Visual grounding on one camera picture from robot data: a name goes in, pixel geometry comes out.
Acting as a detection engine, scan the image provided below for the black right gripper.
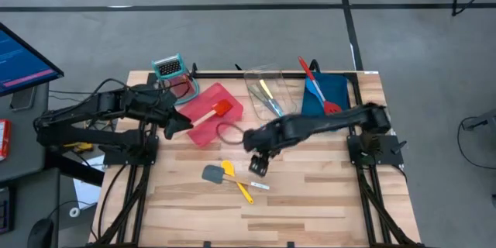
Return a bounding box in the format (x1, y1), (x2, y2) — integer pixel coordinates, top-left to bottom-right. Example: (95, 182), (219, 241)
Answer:
(243, 123), (286, 177)

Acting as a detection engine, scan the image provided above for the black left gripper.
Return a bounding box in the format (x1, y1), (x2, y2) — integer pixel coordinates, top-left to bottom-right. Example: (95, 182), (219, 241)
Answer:
(153, 98), (194, 141)

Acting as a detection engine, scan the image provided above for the yellow silicone spatula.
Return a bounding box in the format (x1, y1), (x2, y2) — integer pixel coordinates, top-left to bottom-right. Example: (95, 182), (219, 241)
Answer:
(220, 160), (255, 205)

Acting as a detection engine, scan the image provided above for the grey spatula wooden handle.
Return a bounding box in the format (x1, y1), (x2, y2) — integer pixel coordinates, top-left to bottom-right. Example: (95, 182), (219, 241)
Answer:
(201, 164), (270, 191)

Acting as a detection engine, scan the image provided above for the red spatula wooden handle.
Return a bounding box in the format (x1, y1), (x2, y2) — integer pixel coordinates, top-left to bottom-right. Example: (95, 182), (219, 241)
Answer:
(191, 98), (234, 128)

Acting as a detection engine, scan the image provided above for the green-handled knife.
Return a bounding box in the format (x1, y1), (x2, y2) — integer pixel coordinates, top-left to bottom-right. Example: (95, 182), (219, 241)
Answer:
(247, 84), (281, 116)

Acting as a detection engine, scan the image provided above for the cream-handled knife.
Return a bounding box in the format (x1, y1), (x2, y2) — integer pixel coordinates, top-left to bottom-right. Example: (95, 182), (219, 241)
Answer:
(258, 78), (284, 118)

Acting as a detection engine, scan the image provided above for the red slotted turner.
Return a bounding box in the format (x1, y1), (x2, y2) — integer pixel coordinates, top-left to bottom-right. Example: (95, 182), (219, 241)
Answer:
(297, 56), (343, 115)

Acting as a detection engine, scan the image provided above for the light blue spatula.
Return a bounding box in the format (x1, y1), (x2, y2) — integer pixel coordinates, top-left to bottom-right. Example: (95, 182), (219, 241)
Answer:
(305, 76), (323, 104)

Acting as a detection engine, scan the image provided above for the pink translucent plastic bin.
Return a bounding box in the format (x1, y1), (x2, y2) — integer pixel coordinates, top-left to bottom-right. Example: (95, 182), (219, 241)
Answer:
(176, 81), (244, 148)

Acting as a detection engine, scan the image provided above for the teal metal box grater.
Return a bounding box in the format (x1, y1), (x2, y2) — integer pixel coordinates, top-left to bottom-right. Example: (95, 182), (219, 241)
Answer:
(150, 53), (201, 106)

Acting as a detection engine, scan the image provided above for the clear plastic bin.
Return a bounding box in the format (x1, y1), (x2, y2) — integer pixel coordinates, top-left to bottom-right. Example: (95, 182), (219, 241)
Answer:
(243, 64), (298, 122)

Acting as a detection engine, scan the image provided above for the yellow hand tool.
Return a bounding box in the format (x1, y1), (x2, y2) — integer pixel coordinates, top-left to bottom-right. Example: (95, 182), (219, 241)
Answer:
(64, 142), (94, 154)

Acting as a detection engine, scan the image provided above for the blue plastic bin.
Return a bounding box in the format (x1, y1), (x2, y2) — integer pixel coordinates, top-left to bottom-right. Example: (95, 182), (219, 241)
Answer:
(301, 71), (352, 119)

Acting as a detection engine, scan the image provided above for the white paper sheet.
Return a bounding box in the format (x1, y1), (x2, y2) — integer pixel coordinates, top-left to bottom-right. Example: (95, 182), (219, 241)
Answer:
(72, 154), (105, 210)

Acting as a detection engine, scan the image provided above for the black smartphone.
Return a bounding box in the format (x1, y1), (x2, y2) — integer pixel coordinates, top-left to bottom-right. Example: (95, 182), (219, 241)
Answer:
(9, 84), (38, 112)

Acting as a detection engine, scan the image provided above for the grey side desk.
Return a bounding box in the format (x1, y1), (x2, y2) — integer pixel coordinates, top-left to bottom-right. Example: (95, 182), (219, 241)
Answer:
(0, 81), (51, 183)

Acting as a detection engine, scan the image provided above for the computer monitor blue screen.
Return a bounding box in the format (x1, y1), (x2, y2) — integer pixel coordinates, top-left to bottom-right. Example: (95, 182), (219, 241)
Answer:
(0, 22), (65, 98)

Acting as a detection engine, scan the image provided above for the red box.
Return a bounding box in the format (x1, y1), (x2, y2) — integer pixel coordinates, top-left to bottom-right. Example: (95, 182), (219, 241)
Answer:
(0, 119), (12, 162)

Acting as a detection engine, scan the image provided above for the black computer mouse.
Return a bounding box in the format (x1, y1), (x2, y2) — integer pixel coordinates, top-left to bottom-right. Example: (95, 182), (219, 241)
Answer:
(26, 218), (55, 248)

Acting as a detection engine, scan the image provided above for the black keyboard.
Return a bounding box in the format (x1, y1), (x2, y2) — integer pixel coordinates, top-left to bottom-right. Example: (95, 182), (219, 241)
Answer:
(0, 185), (15, 236)

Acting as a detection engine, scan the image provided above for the black cable loop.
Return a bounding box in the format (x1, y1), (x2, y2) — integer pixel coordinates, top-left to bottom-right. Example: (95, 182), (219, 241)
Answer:
(215, 122), (249, 146)

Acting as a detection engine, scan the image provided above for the black floor cable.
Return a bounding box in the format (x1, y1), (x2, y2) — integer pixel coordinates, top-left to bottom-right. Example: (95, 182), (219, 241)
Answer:
(456, 115), (496, 171)

